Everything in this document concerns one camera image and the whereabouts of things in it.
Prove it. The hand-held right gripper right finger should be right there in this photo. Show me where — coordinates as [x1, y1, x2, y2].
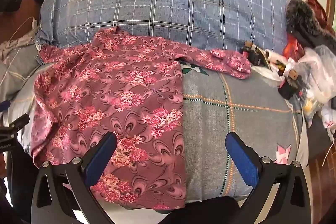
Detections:
[225, 132, 313, 224]

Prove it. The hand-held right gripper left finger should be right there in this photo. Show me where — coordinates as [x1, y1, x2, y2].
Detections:
[30, 132, 118, 224]

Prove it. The pink floral shirt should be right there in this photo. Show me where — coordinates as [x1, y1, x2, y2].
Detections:
[30, 27, 252, 210]

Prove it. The grey checked bed sheet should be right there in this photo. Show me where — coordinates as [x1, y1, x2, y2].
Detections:
[8, 56, 305, 201]

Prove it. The light grey patterned cloth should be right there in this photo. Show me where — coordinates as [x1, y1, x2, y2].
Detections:
[0, 38, 42, 101]

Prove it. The person's dark clothing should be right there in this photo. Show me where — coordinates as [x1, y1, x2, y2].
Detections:
[155, 196, 240, 224]

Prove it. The white plastic bag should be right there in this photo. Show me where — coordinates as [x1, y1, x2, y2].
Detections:
[252, 64, 282, 81]

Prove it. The white cloth with pink flower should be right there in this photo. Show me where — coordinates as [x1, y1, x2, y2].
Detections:
[319, 105, 336, 131]

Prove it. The red plastic bag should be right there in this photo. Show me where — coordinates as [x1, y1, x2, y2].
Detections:
[283, 40, 300, 60]

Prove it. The clear plastic bag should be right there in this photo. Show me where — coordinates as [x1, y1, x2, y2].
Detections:
[289, 46, 336, 105]

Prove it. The black fur-trimmed jacket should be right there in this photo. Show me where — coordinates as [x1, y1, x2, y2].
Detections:
[285, 0, 336, 48]

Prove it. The blue plaid quilt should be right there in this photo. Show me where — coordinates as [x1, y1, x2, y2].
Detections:
[37, 0, 293, 52]

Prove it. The dark red cloth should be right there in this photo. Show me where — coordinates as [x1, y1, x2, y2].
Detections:
[304, 0, 328, 28]

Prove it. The white cable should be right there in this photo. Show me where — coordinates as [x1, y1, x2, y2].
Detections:
[10, 17, 40, 39]

